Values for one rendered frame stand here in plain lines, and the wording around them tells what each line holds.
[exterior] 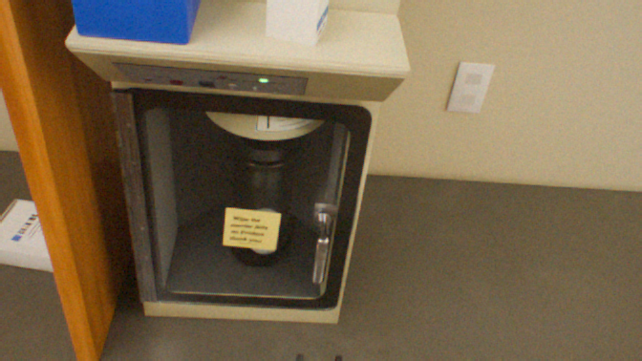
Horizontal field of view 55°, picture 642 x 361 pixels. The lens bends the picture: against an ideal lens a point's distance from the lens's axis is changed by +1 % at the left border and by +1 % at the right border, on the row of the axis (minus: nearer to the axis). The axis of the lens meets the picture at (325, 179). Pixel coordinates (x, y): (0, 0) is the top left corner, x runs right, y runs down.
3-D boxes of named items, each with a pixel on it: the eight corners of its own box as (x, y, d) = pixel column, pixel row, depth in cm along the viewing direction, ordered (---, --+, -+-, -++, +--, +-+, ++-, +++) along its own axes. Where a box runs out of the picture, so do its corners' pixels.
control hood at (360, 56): (107, 69, 71) (94, -14, 65) (384, 91, 74) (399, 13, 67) (79, 129, 62) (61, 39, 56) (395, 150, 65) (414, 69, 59)
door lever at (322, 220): (325, 258, 92) (308, 257, 92) (332, 212, 86) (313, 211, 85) (326, 286, 88) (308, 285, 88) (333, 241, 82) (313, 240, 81)
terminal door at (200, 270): (146, 298, 98) (117, 86, 72) (336, 307, 101) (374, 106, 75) (145, 303, 98) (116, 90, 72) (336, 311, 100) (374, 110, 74)
